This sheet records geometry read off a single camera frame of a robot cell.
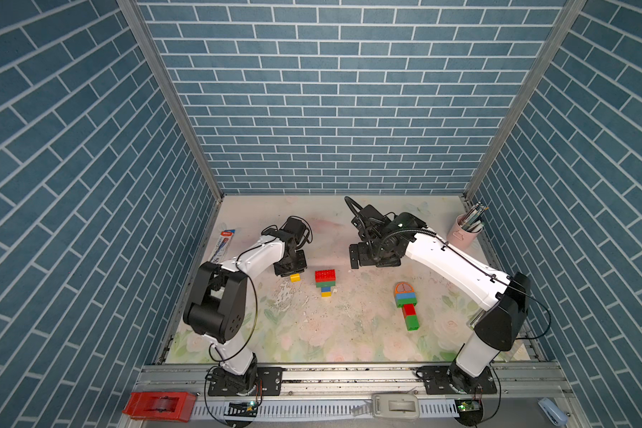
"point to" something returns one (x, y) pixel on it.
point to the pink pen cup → (458, 237)
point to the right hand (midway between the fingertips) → (366, 261)
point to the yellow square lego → (326, 294)
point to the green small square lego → (412, 323)
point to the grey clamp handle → (395, 406)
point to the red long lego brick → (325, 275)
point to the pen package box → (222, 246)
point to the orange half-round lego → (404, 287)
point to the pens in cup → (473, 222)
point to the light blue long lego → (405, 295)
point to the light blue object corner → (555, 413)
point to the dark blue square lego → (325, 289)
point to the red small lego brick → (409, 309)
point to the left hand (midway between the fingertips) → (304, 271)
